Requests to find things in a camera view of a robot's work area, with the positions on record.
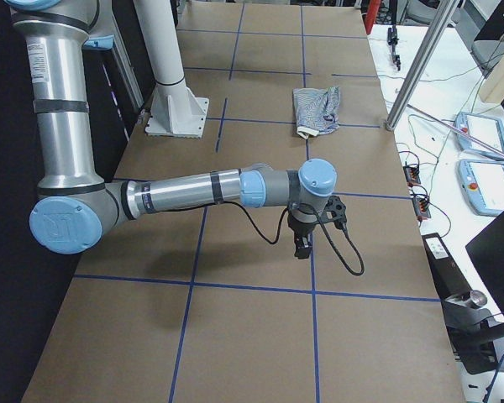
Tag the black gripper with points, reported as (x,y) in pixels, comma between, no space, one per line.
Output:
(300,231)

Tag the aluminium frame post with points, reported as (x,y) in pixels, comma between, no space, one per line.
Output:
(430,41)

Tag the striped polo shirt white collar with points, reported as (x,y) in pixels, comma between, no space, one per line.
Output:
(316,111)

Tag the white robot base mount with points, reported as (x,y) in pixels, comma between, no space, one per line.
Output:
(174,110)

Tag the metal cylinder weight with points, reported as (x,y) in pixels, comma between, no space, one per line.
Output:
(477,299)

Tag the teach pendant lower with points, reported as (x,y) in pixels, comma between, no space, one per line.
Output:
(483,185)

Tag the small circuit board upper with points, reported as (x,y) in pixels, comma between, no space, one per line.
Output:
(411,173)

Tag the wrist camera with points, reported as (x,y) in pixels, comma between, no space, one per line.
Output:
(335,212)

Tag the teach pendant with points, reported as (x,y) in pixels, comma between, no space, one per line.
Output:
(483,185)
(487,129)

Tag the black monitor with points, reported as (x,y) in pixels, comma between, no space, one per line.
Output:
(486,252)

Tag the black box with label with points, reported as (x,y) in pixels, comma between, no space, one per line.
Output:
(447,276)

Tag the teach pendant upper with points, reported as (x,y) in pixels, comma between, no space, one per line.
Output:
(487,129)

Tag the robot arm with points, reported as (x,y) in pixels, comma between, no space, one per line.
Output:
(76,206)

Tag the small circuit board lower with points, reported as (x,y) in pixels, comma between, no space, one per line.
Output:
(421,208)

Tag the metal grabber pole tool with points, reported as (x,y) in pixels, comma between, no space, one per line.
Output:
(465,134)

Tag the small circuit board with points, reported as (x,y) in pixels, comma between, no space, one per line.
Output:
(411,173)
(421,208)

